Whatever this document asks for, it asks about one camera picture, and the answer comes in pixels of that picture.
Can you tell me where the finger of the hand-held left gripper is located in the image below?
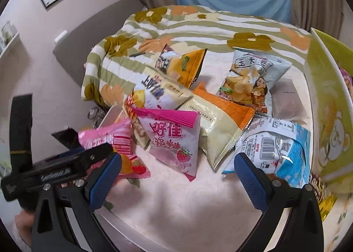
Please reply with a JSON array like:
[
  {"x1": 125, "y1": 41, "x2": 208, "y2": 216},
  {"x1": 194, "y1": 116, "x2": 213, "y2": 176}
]
[
  {"x1": 51, "y1": 128, "x2": 80, "y2": 149},
  {"x1": 59, "y1": 143, "x2": 114, "y2": 168}
]

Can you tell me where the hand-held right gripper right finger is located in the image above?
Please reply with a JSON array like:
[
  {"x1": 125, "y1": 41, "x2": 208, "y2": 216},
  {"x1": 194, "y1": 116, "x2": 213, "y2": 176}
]
[{"x1": 234, "y1": 153, "x2": 325, "y2": 252}]

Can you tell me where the white wall shelf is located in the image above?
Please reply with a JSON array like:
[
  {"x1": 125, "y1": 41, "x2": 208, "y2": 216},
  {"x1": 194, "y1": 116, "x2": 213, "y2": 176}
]
[{"x1": 0, "y1": 32, "x2": 20, "y2": 59}]

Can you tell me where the glass jar with plant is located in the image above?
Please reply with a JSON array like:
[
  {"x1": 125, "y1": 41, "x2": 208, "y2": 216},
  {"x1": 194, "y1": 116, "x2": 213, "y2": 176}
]
[{"x1": 1, "y1": 21, "x2": 18, "y2": 47}]

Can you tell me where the person's left hand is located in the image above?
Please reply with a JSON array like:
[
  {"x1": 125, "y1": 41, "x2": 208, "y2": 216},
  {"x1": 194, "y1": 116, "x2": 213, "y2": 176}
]
[{"x1": 14, "y1": 212, "x2": 34, "y2": 245}]

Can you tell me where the grey chip packet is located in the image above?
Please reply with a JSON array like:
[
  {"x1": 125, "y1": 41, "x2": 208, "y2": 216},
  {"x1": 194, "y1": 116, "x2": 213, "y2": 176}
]
[{"x1": 218, "y1": 47, "x2": 292, "y2": 116}]

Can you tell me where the white wall switch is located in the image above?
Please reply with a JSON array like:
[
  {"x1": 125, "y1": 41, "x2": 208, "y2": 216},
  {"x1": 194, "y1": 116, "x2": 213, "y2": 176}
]
[{"x1": 54, "y1": 30, "x2": 68, "y2": 43}]

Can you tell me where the clear glass jar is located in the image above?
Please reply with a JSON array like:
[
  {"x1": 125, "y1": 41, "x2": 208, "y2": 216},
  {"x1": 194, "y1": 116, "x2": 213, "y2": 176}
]
[{"x1": 88, "y1": 106, "x2": 107, "y2": 128}]

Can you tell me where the pink striped snack packet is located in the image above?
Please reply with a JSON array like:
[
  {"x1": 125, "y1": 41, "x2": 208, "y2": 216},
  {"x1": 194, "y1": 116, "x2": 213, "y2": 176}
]
[{"x1": 78, "y1": 118, "x2": 152, "y2": 186}]

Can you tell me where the cream patterned bed sheet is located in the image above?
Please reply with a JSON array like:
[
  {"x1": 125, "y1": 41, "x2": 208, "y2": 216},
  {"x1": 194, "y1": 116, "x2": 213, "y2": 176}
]
[{"x1": 94, "y1": 48, "x2": 353, "y2": 252}]

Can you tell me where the grey brown headboard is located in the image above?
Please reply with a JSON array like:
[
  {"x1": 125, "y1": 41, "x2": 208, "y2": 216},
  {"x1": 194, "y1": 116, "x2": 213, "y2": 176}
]
[{"x1": 52, "y1": 0, "x2": 146, "y2": 88}]

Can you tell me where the purple snack packet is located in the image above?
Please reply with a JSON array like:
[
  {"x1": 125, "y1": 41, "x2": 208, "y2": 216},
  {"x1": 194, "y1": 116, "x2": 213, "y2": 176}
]
[{"x1": 339, "y1": 67, "x2": 353, "y2": 103}]

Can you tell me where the white translucent pouch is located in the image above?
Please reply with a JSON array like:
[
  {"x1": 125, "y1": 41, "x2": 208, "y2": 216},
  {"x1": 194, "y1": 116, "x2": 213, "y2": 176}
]
[{"x1": 269, "y1": 78, "x2": 309, "y2": 124}]

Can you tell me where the green cardboard box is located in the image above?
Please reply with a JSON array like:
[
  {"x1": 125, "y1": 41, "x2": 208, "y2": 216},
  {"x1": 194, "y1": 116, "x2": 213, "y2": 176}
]
[{"x1": 303, "y1": 27, "x2": 353, "y2": 193}]

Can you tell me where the white plastic box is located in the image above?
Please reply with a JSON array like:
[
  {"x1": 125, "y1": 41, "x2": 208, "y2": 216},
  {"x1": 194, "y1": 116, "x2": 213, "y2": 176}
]
[{"x1": 95, "y1": 104, "x2": 124, "y2": 131}]

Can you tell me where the floral striped blanket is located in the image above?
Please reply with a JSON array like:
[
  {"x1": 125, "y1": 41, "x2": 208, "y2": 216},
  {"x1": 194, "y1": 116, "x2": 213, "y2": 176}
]
[{"x1": 81, "y1": 5, "x2": 313, "y2": 109}]

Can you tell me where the brown yellow snack packet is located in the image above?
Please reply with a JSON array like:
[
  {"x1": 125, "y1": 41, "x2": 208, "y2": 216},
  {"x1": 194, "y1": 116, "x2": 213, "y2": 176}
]
[{"x1": 309, "y1": 171, "x2": 338, "y2": 222}]

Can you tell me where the blue white snack packet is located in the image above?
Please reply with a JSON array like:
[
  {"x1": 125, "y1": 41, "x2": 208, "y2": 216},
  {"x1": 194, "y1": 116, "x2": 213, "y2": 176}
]
[{"x1": 222, "y1": 117, "x2": 312, "y2": 189}]

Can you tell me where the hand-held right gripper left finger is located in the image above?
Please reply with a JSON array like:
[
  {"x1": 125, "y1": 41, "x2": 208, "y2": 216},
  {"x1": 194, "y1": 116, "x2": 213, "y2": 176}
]
[{"x1": 32, "y1": 153, "x2": 123, "y2": 252}]

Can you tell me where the orange cream snack packet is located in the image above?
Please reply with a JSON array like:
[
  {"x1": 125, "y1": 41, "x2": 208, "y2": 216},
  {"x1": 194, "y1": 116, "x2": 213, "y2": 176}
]
[{"x1": 176, "y1": 82, "x2": 255, "y2": 171}]

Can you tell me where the pink strawberry snack packet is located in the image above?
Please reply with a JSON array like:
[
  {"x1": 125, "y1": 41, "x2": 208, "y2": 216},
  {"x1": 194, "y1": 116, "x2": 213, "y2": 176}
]
[{"x1": 132, "y1": 108, "x2": 201, "y2": 182}]

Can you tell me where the yellow orange snack packet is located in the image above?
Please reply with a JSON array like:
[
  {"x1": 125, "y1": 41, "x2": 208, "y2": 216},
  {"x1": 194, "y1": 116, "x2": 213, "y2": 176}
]
[{"x1": 156, "y1": 44, "x2": 208, "y2": 89}]

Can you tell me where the white yellow snack packet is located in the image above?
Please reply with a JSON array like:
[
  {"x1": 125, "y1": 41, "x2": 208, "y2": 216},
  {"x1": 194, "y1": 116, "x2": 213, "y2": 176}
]
[{"x1": 134, "y1": 66, "x2": 193, "y2": 110}]

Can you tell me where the red yellow chip packet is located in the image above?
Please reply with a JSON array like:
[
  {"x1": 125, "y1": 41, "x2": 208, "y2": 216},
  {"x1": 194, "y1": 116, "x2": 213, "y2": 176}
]
[{"x1": 123, "y1": 89, "x2": 151, "y2": 148}]

